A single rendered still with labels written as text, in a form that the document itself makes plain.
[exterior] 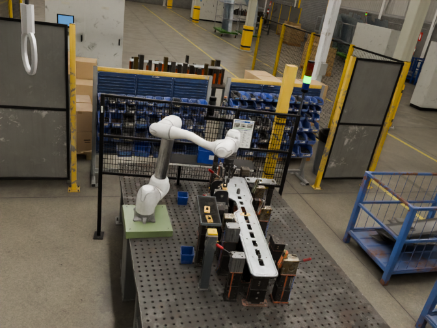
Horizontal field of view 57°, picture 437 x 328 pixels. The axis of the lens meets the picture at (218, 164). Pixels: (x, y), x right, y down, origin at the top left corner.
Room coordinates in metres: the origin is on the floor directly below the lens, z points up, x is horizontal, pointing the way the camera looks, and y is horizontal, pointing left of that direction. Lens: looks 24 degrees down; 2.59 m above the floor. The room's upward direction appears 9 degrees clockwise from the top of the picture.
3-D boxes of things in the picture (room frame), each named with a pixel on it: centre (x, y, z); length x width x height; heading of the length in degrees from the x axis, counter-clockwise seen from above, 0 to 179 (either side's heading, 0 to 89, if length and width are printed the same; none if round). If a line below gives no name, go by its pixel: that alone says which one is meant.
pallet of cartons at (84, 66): (6.98, 2.82, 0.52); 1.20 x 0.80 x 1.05; 17
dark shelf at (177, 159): (3.55, 0.09, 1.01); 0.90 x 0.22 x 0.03; 101
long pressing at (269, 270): (2.69, -0.28, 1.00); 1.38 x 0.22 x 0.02; 11
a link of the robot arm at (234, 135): (2.64, -0.07, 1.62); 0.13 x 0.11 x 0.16; 164
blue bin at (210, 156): (3.56, 0.06, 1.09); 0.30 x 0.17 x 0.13; 95
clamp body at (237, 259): (2.10, -0.22, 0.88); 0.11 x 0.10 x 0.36; 101
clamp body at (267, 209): (2.80, -0.43, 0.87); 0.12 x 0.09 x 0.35; 101
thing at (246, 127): (3.73, -0.18, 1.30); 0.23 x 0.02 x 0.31; 101
